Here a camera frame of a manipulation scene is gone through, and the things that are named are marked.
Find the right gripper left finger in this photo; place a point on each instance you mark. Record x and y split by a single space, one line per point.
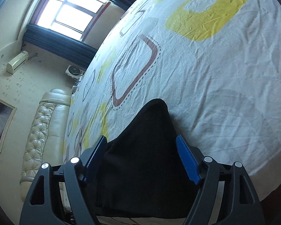
58 193

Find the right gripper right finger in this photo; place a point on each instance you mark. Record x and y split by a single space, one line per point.
226 194

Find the black pants with studs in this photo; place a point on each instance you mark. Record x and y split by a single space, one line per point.
141 173

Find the cream tufted leather headboard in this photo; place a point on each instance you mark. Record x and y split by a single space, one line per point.
45 143

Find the white desk fan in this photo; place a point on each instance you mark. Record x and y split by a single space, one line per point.
74 72

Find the patterned white bed sheet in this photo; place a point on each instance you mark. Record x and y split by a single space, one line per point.
217 66

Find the dark blue left curtain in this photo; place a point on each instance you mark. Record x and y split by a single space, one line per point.
63 46

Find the white wall air conditioner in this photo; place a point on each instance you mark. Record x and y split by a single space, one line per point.
17 61

